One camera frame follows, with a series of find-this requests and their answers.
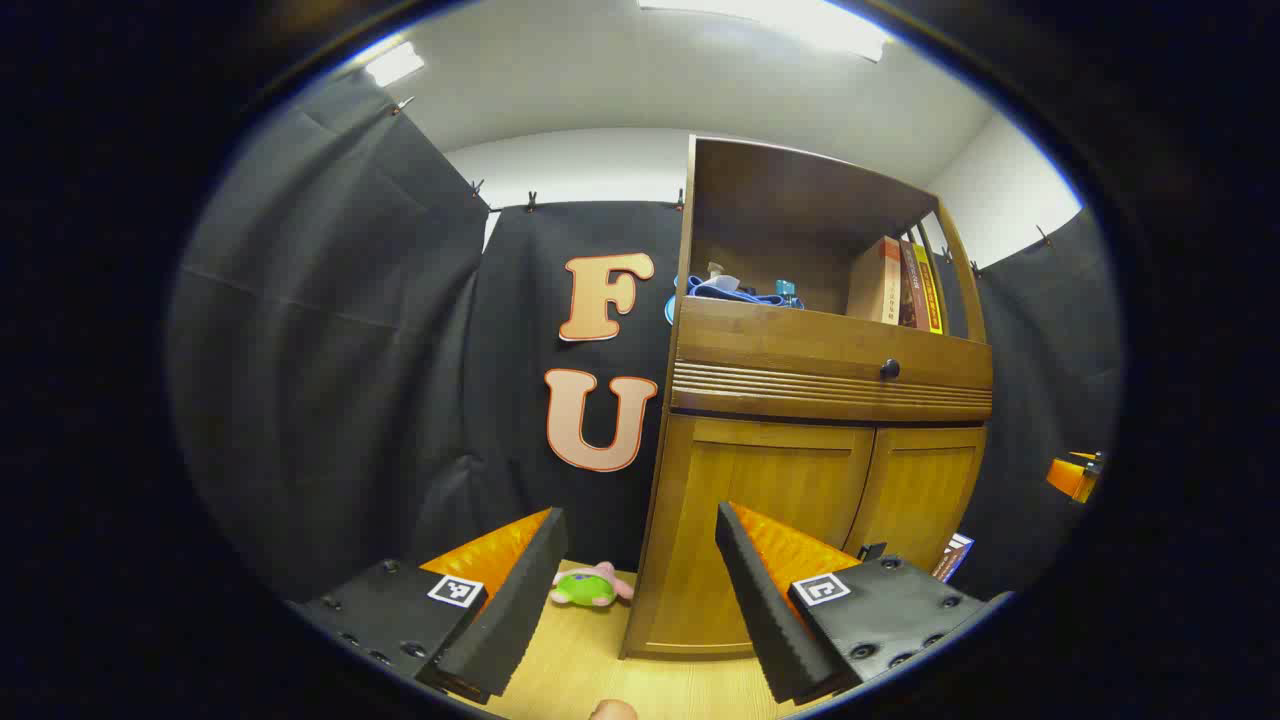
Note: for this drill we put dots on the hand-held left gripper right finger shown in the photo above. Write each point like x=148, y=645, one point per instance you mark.
x=760, y=610

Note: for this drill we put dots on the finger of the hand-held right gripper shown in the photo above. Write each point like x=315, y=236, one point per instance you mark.
x=1070, y=478

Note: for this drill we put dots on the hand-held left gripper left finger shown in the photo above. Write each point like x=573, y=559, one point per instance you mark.
x=520, y=600

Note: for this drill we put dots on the wooden cabinet door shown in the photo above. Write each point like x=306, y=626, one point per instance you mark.
x=760, y=470
x=920, y=490

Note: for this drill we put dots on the wooden double-door shoe cabinet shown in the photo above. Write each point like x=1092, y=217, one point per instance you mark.
x=800, y=190

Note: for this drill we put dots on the wooden cabinet drawer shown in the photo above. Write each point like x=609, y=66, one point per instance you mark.
x=760, y=335

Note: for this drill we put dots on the green pink plush toy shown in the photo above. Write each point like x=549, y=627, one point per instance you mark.
x=585, y=590

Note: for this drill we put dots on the blue white book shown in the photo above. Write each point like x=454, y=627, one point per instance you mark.
x=953, y=558

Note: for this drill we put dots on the black round drawer knob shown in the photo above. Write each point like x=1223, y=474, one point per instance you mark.
x=889, y=369

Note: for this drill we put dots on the yellow book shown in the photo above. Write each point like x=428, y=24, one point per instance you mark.
x=930, y=300

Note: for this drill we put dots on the dark red book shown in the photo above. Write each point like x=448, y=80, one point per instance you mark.
x=910, y=295

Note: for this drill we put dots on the small teal item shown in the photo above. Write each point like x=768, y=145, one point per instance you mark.
x=787, y=290

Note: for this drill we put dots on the small white bottle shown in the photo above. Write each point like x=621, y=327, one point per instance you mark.
x=716, y=270

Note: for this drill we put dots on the ceiling light panel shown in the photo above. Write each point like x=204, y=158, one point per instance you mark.
x=393, y=64

